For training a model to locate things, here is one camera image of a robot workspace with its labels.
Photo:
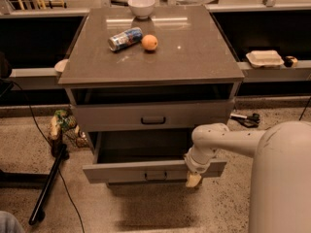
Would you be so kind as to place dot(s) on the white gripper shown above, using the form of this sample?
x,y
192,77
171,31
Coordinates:
x,y
198,165

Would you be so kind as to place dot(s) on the grey drawer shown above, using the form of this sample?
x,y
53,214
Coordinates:
x,y
140,156
145,116

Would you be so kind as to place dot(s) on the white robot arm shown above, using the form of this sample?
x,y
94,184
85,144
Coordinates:
x,y
280,200

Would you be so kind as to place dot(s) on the grey top drawer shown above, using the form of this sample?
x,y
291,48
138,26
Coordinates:
x,y
145,116

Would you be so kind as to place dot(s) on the grey drawer cabinet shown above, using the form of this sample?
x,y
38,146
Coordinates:
x,y
190,63

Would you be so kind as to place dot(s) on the black scissors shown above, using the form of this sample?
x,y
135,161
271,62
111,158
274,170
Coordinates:
x,y
247,121

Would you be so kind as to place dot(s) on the white takeout container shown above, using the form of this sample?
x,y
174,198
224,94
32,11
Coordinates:
x,y
264,58

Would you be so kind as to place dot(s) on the black pole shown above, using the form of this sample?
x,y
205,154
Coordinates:
x,y
38,213

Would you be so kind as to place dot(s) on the orange fruit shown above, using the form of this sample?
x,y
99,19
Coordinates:
x,y
149,42

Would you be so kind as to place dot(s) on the small black yellow object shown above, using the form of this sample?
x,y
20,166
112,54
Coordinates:
x,y
290,61

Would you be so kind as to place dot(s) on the blue soda can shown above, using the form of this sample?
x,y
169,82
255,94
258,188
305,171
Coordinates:
x,y
125,39

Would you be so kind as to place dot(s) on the white bowl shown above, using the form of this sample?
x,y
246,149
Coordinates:
x,y
141,8

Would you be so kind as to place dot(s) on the blue jeans knee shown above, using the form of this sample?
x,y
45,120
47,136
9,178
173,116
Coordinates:
x,y
9,223

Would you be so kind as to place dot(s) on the wire basket with items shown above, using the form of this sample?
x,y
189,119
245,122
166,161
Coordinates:
x,y
64,123

